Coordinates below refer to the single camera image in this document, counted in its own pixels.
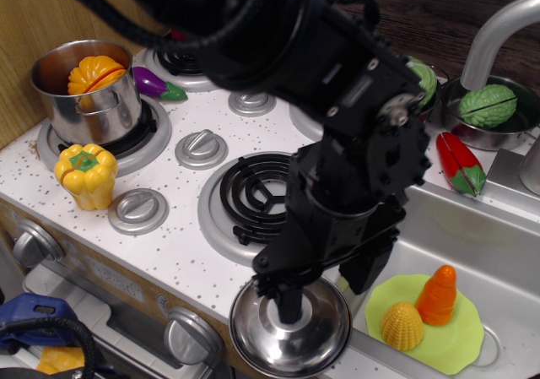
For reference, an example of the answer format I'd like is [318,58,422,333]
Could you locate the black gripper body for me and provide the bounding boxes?
[252,144,406,299]

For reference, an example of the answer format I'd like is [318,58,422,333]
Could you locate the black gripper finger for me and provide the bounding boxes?
[276,285,303,324]
[339,241,393,295]

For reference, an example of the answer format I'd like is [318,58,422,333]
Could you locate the shiny steel pot lid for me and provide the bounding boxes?
[229,277,352,378]

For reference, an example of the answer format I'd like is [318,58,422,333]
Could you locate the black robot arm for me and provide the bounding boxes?
[78,0,430,323]

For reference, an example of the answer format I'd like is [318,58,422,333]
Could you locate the yellow toy corn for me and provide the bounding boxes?
[380,301,424,350]

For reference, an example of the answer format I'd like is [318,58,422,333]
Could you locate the front right black burner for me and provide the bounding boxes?
[197,152,291,267]

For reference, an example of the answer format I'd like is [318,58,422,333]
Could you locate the black burner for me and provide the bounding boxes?
[289,105,323,142]
[37,96,172,177]
[142,49,219,93]
[197,152,291,267]

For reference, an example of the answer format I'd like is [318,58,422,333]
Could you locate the orange toy carrot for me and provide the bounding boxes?
[415,265,457,327]

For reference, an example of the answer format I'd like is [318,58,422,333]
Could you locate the back right black burner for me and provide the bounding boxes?
[289,105,323,142]

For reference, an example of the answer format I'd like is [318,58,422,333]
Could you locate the right oven front knob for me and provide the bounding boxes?
[164,306,224,366]

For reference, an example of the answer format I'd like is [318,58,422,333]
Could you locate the oven knob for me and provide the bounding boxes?
[13,219,65,268]
[164,306,224,366]

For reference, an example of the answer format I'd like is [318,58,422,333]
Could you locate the lime green plate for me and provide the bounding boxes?
[364,274,484,375]

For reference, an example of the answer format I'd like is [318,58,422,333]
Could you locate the red toy chili pepper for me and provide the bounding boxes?
[435,132,486,197]

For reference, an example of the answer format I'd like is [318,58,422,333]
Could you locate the silver stovetop knob upper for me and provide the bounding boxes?
[228,92,277,117]

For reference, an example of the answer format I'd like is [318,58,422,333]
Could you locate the silver stovetop knob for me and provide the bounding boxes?
[175,129,229,171]
[108,188,169,236]
[228,92,277,117]

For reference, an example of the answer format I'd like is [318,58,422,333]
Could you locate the shallow steel pan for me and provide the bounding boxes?
[419,64,448,123]

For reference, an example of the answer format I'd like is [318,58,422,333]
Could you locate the silver stovetop knob middle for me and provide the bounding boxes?
[175,129,229,171]

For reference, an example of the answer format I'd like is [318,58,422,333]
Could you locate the green toy cabbage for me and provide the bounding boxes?
[408,57,438,107]

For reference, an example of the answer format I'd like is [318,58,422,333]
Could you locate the silver stovetop knob front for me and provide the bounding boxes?
[108,188,169,236]

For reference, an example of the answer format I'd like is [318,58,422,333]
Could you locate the green bumpy toy gourd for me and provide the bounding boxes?
[458,84,517,129]

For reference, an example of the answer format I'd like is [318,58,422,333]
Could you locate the front left black burner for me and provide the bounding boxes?
[37,96,172,177]

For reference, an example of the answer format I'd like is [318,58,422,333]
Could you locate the back left black burner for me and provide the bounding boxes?
[142,49,219,93]

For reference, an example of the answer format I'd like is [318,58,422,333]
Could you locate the steel bowl by faucet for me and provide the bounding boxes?
[440,76,539,151]

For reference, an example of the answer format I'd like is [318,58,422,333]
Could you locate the purple toy eggplant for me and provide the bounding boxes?
[132,67,187,101]

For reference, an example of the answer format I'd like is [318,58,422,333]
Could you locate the yellow toy bell pepper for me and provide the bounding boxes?
[54,143,118,210]

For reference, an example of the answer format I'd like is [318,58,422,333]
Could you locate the tall steel pot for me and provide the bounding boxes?
[30,40,142,145]

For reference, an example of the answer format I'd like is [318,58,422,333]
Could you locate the yellow object bottom left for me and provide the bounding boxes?
[36,346,85,375]

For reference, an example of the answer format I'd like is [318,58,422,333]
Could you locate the left oven front knob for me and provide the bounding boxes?
[13,219,65,268]

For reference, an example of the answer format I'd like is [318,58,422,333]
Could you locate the blue clamp tool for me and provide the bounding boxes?
[1,293,78,349]

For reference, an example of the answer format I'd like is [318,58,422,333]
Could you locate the orange toy pumpkin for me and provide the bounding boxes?
[67,55,127,95]

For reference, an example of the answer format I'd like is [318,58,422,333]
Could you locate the silver faucet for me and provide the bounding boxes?
[460,0,539,90]

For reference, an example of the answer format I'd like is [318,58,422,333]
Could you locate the silver oven door handle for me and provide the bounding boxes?
[23,264,212,379]

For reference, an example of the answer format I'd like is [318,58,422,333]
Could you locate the black braided cable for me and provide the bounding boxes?
[0,316,99,379]

